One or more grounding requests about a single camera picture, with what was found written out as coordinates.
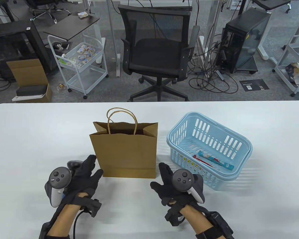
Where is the person's right hand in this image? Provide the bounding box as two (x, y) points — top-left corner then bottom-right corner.
(150, 162), (205, 207)

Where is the person's left hand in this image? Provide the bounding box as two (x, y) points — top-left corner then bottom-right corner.
(64, 154), (104, 207)

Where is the grey and blue barcode scanner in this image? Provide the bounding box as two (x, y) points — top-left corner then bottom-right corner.
(62, 161), (82, 199)

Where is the red instant coffee powder package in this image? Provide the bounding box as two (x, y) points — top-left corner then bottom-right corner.
(192, 155), (222, 170)

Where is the brown paper bag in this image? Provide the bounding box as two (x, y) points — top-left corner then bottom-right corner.
(89, 108), (158, 179)

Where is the blue instant coffee powder package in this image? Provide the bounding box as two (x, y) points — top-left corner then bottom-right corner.
(198, 151), (234, 171)

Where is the person's right forearm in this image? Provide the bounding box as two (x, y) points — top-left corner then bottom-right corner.
(179, 203), (215, 239)

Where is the person's left forearm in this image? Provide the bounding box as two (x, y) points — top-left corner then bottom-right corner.
(46, 199), (85, 239)

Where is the black and white right controller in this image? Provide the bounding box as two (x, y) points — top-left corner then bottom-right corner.
(171, 169), (205, 204)

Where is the black and white controller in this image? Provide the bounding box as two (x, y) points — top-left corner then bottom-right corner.
(44, 167), (72, 208)
(171, 169), (205, 204)

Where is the black and white left controller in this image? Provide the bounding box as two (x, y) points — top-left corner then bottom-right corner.
(44, 167), (72, 208)

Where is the light blue plastic basket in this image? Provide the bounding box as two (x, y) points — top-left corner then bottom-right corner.
(166, 112), (253, 191)

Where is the white rolling cart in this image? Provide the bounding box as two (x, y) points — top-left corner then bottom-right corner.
(47, 34), (109, 99)

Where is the open cardboard box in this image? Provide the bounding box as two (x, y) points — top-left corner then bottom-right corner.
(6, 59), (53, 103)

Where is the pile of snack packets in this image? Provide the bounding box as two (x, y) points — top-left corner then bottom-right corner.
(76, 44), (102, 64)

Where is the black leaflet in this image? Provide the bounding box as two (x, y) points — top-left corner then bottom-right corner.
(239, 79), (270, 92)

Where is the black mesh office chair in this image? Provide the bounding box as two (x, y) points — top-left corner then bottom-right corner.
(118, 4), (202, 102)

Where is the dark side table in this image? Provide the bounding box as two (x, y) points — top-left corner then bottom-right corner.
(43, 15), (100, 42)

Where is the black computer tower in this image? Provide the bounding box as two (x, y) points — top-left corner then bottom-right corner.
(216, 7), (272, 74)

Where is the grey office chair base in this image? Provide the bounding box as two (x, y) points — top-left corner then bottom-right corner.
(27, 0), (70, 24)

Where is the heap of colourful bags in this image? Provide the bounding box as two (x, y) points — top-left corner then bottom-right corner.
(285, 62), (299, 96)

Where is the black cable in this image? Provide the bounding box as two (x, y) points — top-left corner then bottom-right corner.
(74, 210), (90, 239)

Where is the black right wrist mount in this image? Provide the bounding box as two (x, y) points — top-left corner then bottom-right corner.
(164, 203), (234, 239)

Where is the tangle of black cables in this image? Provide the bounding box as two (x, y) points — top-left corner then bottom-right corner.
(188, 35), (239, 94)

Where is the white wire cart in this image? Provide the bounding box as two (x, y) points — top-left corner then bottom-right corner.
(272, 32), (299, 97)

